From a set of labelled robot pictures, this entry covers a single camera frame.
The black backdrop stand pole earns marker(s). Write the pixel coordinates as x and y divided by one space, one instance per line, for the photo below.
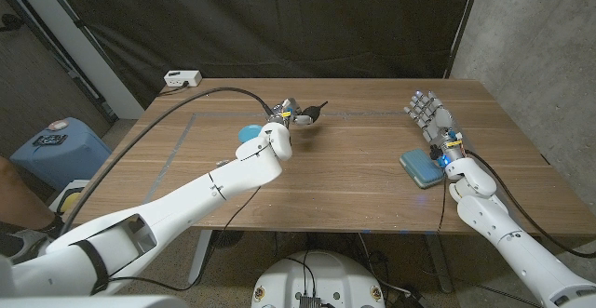
463 24
79 22

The white power strip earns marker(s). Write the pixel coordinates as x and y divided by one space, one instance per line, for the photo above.
182 78

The black smartphone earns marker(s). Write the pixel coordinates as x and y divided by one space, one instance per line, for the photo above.
49 139

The pink round disc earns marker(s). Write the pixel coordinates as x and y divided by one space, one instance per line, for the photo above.
58 125

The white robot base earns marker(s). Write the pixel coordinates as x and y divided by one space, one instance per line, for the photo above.
321 275

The black round floor fan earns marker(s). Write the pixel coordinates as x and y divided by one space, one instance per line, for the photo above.
227 238

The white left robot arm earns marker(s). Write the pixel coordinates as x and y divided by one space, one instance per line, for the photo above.
186 205

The black backdrop cloth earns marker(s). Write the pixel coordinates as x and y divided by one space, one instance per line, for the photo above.
279 19

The grey table leg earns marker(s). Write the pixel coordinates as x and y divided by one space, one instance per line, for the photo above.
201 257
440 266

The blue round plate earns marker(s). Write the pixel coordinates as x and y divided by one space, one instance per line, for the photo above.
249 132

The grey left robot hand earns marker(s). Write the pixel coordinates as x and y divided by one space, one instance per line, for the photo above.
298 118

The black rubber air blower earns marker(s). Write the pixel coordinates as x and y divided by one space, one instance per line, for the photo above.
313 111

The teal toy box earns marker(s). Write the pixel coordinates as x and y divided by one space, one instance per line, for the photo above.
421 168

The person's bare leg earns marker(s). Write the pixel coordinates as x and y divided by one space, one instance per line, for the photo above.
16 196

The blue storage bin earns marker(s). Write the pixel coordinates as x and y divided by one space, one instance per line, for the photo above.
60 159

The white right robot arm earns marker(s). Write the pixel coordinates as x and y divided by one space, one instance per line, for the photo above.
517 243

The grey sneaker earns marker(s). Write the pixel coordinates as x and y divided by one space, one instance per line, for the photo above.
18 247

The white and yellow floor object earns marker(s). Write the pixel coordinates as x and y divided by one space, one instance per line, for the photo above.
70 201

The white robot torso edge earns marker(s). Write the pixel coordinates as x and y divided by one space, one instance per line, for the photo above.
93 302

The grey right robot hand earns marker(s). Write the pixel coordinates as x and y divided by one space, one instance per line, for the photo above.
435 119

